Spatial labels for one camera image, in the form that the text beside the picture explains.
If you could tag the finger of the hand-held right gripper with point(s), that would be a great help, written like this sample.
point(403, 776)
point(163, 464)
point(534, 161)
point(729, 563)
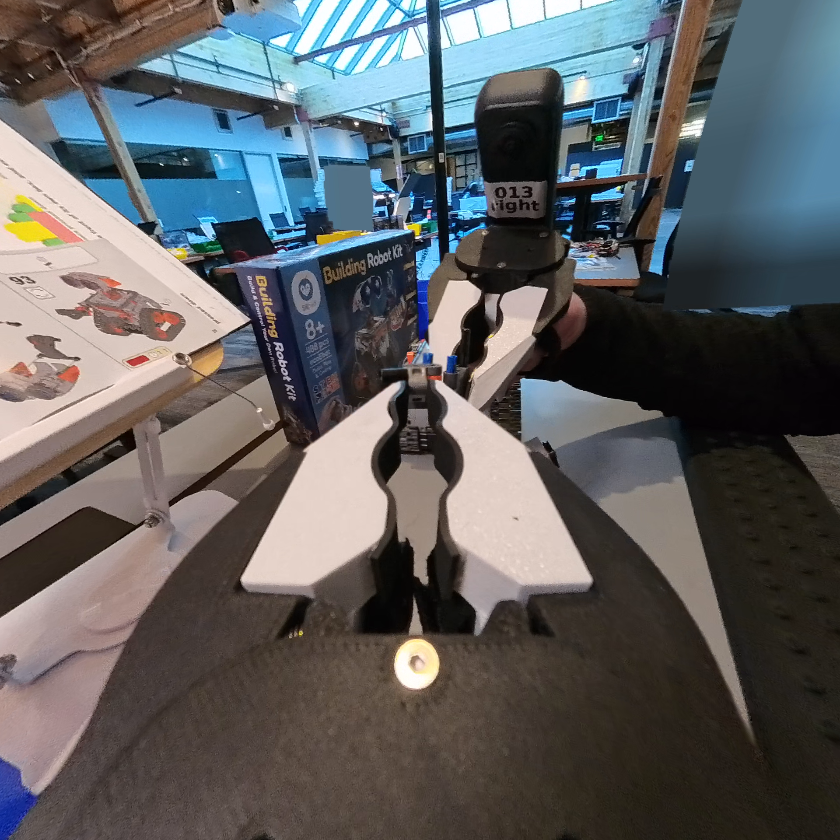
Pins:
point(449, 315)
point(515, 334)

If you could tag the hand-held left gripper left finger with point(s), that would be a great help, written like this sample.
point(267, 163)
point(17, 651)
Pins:
point(315, 525)

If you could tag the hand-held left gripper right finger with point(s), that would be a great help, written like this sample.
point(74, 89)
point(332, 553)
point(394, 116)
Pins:
point(518, 525)

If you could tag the grey orange toy arm assembly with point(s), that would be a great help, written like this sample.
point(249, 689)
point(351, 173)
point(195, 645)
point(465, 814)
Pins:
point(415, 379)

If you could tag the person's right forearm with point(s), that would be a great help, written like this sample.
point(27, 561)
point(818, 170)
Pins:
point(689, 367)

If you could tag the person's right hand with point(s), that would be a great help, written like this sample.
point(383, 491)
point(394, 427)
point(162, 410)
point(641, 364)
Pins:
point(568, 328)

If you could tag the black pole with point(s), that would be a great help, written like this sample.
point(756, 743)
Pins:
point(438, 131)

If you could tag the wooden workbench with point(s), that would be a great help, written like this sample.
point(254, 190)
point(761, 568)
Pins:
point(604, 269)

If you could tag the tracked toy robot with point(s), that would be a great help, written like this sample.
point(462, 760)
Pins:
point(417, 439)

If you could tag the blue robot kit box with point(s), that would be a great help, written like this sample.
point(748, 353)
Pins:
point(302, 328)

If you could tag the white book stand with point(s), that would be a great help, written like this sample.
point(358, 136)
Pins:
point(131, 577)

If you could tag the dark desk mat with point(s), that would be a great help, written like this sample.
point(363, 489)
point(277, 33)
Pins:
point(59, 551)

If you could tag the black dimpled pad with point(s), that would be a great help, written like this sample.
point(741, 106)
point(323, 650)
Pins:
point(768, 590)

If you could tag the instruction booklet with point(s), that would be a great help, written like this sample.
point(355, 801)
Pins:
point(85, 295)

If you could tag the blue storage bin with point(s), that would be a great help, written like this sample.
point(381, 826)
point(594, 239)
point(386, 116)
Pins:
point(16, 800)

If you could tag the wooden post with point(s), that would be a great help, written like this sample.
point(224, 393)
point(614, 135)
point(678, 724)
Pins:
point(676, 131)

